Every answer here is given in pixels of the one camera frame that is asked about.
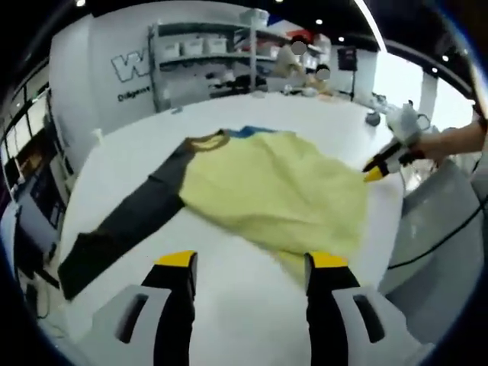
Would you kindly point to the grey metal shelf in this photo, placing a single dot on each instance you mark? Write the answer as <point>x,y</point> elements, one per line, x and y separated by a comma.
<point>198,76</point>

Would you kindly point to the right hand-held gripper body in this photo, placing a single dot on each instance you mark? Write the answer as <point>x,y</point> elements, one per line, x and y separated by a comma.
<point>408,126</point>

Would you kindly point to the yellow garment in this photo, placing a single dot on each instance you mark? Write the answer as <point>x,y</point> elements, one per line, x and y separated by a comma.
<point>274,190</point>

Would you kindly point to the long ceiling light strip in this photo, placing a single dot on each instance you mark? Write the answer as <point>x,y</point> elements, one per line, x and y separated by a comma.
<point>373,17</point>

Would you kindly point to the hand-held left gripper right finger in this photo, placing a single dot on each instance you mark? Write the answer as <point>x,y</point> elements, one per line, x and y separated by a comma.
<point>324,324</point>

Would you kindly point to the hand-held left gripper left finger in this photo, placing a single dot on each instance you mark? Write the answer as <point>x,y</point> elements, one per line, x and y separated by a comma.
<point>171,324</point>

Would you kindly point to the white cup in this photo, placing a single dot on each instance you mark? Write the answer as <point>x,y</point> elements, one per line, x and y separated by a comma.
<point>98,135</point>

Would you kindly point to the black sign on stand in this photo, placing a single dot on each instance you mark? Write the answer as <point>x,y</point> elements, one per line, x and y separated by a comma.
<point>347,59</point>

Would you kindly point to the grey round pot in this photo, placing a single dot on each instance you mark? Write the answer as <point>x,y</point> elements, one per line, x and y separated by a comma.
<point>373,119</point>

